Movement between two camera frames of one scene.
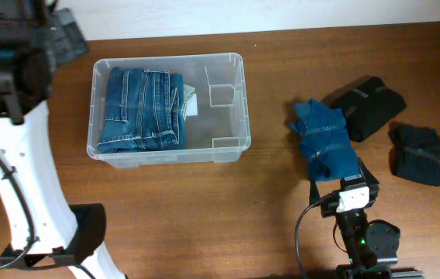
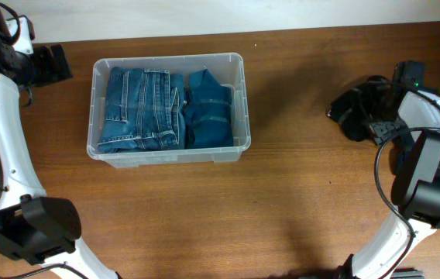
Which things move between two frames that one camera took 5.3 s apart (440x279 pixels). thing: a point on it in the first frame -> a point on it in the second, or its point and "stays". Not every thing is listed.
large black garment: (369, 107) stays
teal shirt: (325, 141) -> (208, 112)
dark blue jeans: (144, 111) stays
